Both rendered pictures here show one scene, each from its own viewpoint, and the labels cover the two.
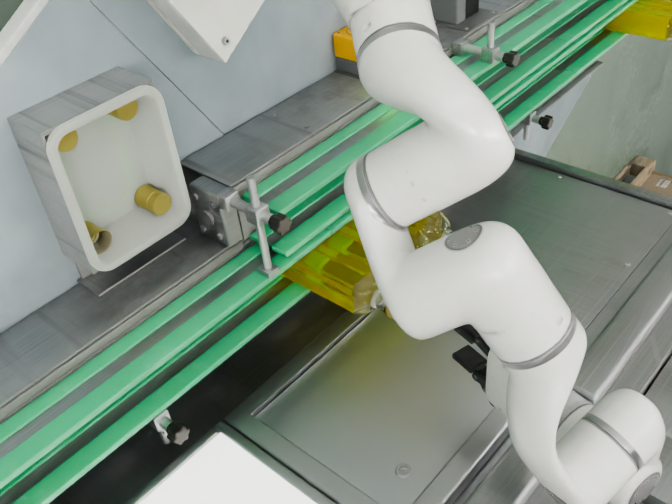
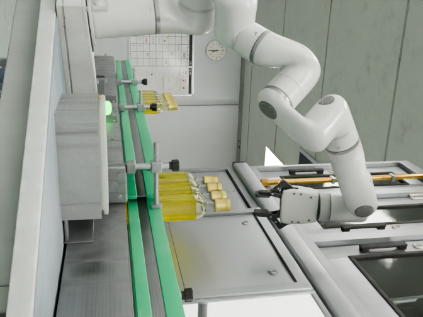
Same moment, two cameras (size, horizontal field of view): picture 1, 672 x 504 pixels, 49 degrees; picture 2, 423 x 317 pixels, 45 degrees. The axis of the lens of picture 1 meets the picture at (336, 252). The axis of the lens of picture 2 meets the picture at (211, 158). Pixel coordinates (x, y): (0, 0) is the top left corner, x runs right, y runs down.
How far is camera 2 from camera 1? 1.02 m
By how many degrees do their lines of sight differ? 53
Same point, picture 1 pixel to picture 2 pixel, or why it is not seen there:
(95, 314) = (106, 247)
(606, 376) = not seen: hidden behind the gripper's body
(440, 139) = (304, 66)
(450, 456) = (279, 259)
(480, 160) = (318, 72)
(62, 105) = (75, 105)
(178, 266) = (112, 217)
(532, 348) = (355, 138)
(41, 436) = (170, 296)
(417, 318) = (329, 134)
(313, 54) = not seen: hidden behind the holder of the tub
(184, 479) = not seen: outside the picture
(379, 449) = (253, 272)
